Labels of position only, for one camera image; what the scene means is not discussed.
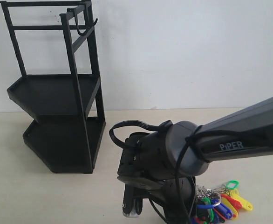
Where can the black metal two-tier rack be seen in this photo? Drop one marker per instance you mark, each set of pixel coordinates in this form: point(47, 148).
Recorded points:
point(67, 109)

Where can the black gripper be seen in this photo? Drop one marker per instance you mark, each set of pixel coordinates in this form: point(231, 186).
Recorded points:
point(159, 166)

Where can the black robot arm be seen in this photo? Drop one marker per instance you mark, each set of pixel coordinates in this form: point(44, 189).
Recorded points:
point(246, 133)

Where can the colourful key tag bunch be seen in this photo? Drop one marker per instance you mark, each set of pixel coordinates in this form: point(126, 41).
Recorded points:
point(222, 203)

